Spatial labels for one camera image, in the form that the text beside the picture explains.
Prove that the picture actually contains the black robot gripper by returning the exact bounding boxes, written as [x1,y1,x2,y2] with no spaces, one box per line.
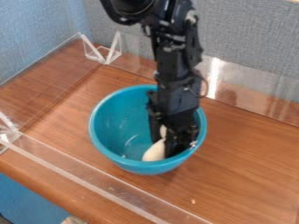
[146,73,202,158]

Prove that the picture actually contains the white brown toy mushroom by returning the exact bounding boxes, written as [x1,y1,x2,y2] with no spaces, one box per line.
[143,126,167,161]

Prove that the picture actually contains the blue plastic bowl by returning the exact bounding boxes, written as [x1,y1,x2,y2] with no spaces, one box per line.
[88,84,208,175]

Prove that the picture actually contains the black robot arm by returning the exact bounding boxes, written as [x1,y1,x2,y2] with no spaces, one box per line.
[99,0,203,158]

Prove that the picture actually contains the clear acrylic back barrier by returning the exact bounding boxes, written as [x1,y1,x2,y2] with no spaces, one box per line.
[111,31,299,127]

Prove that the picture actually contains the clear acrylic corner bracket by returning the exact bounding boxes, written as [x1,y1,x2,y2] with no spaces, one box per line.
[79,31,123,65]

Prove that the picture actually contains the clear acrylic barrier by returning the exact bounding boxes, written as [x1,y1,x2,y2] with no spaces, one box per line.
[0,32,99,131]
[0,133,212,224]
[111,31,299,127]

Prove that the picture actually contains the clear acrylic left barrier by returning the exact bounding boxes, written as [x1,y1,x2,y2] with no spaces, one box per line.
[0,32,99,131]

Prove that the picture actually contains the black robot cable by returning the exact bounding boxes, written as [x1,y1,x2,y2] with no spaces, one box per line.
[188,69,211,99]

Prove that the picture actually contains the clear acrylic front barrier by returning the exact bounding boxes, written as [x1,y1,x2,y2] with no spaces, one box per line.
[0,133,212,224]

